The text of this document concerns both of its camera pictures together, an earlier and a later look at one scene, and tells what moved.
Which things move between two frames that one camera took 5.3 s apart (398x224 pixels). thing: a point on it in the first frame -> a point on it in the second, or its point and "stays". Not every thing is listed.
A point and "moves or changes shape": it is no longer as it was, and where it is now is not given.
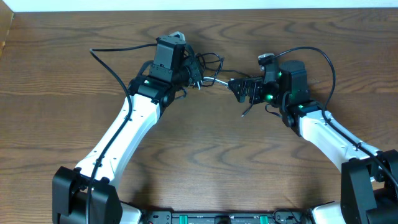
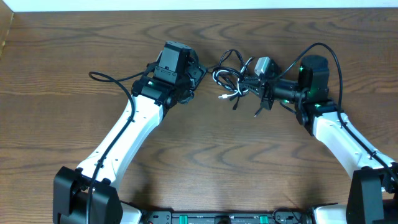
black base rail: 278,217 stays
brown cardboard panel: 6,18 stays
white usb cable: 217,80 moves or changes shape
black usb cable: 221,69 -> 229,76
